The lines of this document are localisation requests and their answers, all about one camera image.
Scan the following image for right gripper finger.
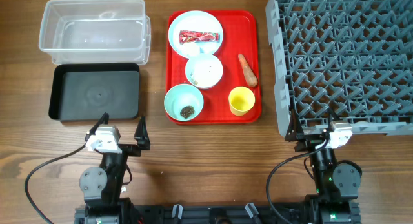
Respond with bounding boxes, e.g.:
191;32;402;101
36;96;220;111
285;108;305;142
327;107;341;130

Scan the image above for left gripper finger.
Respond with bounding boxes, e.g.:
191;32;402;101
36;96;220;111
134;116;150;150
86;112;109;136

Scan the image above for dark brown food scrap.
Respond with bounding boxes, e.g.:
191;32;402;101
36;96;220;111
180;105;195;119

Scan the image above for green bowl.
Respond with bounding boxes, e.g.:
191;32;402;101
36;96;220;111
164;84;204;121

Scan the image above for yellow plastic cup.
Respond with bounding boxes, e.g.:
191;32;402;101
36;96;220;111
228;87;256;116

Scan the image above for orange carrot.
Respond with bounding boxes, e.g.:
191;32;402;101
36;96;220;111
238;54;258;87

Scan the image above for blue bowl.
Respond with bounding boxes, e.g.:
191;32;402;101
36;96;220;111
185;54;223;89

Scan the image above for white rice pile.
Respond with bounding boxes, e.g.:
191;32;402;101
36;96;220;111
189;56;219;88

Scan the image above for red snack wrapper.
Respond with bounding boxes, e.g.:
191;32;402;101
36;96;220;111
179;30;221;45

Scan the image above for white tissue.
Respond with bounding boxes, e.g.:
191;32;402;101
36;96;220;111
182;42;201;58

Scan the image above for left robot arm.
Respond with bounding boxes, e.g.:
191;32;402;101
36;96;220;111
74;113;150;224

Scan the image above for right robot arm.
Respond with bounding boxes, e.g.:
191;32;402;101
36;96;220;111
281;108;362;223

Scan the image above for grey dishwasher rack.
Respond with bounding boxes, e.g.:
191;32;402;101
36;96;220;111
265;0;412;136

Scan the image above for black plastic tray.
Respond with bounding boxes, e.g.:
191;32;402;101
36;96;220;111
48;63;141;121

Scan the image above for clear plastic bin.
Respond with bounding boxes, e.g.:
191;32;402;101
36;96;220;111
38;0;151;65

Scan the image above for red serving tray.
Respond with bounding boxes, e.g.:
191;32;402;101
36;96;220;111
168;10;261;125

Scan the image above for white round plate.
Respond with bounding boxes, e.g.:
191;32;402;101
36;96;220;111
168;10;223;59

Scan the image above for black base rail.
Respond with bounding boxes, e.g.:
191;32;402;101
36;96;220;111
73;202;361;224

